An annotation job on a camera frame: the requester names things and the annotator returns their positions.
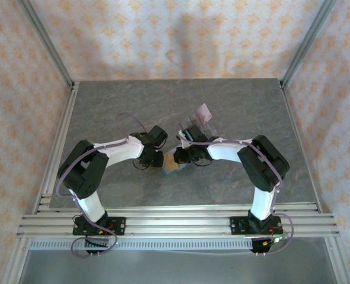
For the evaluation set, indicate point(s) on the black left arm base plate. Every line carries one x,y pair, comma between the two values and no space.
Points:
118,226

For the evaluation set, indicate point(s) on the clear acrylic card stand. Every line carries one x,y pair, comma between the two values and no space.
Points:
208,127

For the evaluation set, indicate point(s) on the red pink credit card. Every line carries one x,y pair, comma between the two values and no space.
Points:
205,114

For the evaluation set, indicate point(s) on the aluminium table side rail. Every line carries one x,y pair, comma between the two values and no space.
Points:
62,130
299,139

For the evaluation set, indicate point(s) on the black electronics bracket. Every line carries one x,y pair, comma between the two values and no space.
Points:
263,247
96,244

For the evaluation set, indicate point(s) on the aluminium frame post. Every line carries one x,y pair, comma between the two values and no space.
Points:
308,44
47,44

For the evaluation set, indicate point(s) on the aluminium front rail beam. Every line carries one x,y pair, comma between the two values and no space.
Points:
177,225

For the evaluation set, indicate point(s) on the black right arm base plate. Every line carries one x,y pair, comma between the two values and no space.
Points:
238,226

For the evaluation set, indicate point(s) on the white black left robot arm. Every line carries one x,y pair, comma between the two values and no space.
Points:
118,151

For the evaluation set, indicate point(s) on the gold credit card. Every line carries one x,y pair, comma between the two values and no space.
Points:
170,162

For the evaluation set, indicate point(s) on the aluminium table edge rail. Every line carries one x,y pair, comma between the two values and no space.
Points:
177,207

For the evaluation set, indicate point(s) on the teal card holder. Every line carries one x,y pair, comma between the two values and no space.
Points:
170,174

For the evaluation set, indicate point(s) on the grey metal lower shelf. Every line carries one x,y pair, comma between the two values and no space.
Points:
174,269

